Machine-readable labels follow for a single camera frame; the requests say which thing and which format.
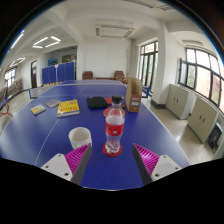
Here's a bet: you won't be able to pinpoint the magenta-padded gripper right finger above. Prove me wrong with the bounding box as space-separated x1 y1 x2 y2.
131 142 184 186

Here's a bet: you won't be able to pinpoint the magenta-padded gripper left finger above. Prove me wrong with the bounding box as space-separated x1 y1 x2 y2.
40 142 93 186

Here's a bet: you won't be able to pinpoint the clear red-labelled water bottle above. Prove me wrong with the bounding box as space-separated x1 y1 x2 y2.
104 95 126 155

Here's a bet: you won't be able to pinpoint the white mug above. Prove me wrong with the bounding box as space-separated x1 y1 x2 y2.
68 126 93 150

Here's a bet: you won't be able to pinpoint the beige floor cabinet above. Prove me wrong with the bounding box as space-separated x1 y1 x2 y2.
186 96 219 144
165 83 193 120

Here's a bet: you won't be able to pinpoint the small yellow and blue book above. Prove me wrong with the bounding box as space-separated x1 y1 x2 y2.
30 104 47 116

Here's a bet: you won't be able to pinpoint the grey book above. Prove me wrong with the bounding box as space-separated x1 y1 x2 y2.
44 99 62 109

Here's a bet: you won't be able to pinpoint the black paddle case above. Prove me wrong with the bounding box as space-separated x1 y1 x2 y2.
86 96 109 110

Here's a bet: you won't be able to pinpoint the brown cardboard box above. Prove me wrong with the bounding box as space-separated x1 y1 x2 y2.
124 77 144 113

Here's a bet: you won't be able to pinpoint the blue table tennis table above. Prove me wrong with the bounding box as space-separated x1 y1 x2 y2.
0 96 14 119

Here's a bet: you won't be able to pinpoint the colourful shelf unit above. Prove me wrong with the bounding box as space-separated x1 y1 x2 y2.
0 77 24 99

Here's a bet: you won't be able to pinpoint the folded blue table tennis tables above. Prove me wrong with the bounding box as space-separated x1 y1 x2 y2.
41 60 76 86

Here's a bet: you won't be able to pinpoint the large black-framed window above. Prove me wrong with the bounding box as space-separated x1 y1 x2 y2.
178 47 224 114

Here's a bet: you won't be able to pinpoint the dark door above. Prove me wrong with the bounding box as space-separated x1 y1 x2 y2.
30 59 39 89

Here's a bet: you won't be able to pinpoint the brown armchair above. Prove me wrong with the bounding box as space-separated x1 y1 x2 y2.
113 70 125 81
81 70 94 80

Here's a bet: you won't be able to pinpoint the small bright window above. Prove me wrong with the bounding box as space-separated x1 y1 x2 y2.
4 68 17 88

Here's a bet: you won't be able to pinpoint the tall black-framed window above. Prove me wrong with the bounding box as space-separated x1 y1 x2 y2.
138 40 159 84

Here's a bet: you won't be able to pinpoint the lit ceiling lights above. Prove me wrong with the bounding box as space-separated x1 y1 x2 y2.
0 29 63 69

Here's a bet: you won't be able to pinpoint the unlit ceiling light frame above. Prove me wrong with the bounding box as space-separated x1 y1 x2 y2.
133 0 174 11
95 22 135 39

